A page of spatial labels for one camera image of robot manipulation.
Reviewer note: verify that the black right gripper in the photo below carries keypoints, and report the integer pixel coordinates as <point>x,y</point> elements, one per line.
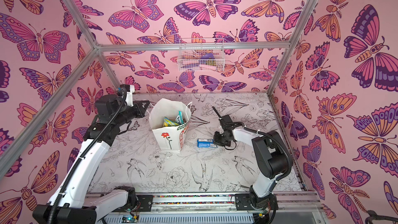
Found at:
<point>224,123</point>

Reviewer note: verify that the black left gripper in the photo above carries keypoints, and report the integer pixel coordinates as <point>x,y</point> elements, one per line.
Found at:
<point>139,112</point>

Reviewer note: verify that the blue snack packet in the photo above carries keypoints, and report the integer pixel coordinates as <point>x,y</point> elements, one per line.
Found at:
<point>206,143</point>

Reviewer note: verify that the white paper bag with flower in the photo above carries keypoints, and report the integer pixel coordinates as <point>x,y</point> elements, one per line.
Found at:
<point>169,138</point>

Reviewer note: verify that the teal Fox's fruits bag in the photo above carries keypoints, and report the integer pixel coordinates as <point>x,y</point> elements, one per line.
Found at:
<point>179,118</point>

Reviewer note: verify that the green Fox's spring tea bag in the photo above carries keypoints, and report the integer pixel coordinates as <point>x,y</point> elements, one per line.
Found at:
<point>169,123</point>

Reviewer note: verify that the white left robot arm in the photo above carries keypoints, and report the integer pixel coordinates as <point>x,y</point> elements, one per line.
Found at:
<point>68,205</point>

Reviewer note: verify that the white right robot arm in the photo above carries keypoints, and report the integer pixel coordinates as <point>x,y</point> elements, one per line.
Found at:
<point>273,158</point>

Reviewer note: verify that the white wire basket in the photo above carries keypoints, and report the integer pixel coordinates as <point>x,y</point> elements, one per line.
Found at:
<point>201,54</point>

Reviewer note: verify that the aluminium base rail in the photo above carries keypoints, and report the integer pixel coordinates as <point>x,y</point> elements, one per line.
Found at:
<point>205,208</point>

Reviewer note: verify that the aluminium frame post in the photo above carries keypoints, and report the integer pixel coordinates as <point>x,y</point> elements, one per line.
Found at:
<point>298,31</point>

